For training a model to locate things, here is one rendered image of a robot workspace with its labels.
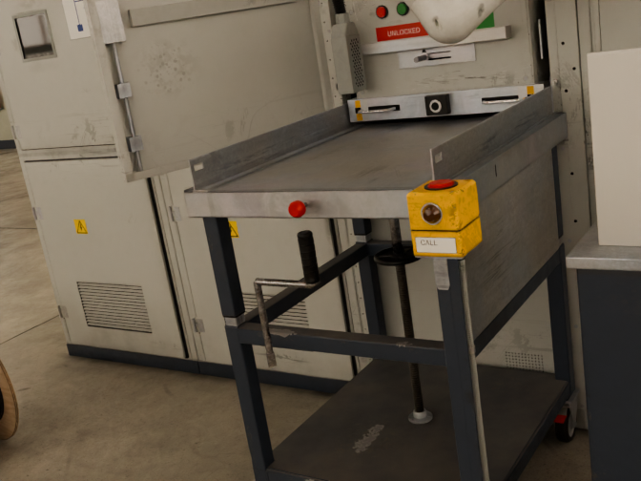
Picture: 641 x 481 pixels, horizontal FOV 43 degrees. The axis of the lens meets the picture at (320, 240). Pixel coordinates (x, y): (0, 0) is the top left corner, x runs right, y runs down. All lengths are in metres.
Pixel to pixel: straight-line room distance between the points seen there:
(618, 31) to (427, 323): 0.94
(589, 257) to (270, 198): 0.64
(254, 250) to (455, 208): 1.47
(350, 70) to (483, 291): 0.76
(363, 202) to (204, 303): 1.37
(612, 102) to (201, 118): 1.16
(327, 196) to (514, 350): 0.92
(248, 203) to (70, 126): 1.43
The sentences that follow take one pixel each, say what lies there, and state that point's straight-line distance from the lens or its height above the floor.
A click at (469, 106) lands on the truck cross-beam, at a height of 0.88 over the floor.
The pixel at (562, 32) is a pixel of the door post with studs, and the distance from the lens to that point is 2.03.
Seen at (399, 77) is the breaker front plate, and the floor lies 0.97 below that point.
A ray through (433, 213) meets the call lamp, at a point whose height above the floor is 0.87.
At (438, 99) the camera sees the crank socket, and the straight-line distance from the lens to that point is 2.10.
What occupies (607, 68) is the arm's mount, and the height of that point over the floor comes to 1.03.
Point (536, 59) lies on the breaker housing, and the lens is 2.06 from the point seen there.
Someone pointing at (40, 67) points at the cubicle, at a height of 1.13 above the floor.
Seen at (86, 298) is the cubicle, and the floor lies 0.26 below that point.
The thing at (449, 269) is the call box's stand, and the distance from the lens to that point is 1.23.
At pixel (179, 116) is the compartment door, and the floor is 0.97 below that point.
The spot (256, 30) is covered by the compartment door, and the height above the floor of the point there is 1.14.
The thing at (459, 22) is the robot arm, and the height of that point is 1.11.
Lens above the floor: 1.18
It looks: 16 degrees down
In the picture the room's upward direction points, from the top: 9 degrees counter-clockwise
